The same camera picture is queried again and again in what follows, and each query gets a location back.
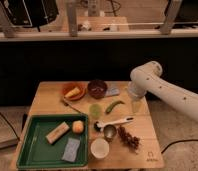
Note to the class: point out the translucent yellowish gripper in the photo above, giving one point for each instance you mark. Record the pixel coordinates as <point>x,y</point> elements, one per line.
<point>136,105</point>

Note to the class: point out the green pepper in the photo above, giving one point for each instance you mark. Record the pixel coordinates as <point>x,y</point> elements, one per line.
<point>112,106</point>

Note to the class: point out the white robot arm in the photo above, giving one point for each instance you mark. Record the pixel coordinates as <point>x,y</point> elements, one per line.
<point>146,78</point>

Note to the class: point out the small green cup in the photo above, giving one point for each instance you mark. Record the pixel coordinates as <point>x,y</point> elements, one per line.
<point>95,111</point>

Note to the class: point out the white cup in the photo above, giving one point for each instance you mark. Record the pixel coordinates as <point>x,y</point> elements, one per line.
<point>99,148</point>

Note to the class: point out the grey blue cloth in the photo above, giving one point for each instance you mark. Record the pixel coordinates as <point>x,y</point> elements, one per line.
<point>112,91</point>

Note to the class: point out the dark red grape bunch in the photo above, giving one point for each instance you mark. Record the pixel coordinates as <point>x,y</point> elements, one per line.
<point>129,140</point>

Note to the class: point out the dark brown bowl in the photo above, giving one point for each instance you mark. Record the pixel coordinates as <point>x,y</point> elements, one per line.
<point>97,88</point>

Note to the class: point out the yellow corn cob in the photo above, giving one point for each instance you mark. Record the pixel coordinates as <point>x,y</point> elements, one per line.
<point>73,92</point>

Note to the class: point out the orange peach fruit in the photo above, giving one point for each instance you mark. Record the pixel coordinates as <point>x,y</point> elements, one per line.
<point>78,127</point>

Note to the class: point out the orange bowl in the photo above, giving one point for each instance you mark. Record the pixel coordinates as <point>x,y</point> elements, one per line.
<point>71,85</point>

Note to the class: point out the metal fork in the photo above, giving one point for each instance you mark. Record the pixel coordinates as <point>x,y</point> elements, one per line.
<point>70,106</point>

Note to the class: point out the blue sponge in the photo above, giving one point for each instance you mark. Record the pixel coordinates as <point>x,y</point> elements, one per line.
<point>71,149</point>

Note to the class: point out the wooden block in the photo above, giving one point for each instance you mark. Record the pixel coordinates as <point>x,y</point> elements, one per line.
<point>56,133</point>

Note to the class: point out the green plastic tray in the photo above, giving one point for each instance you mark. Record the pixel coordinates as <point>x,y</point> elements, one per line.
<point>37,153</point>

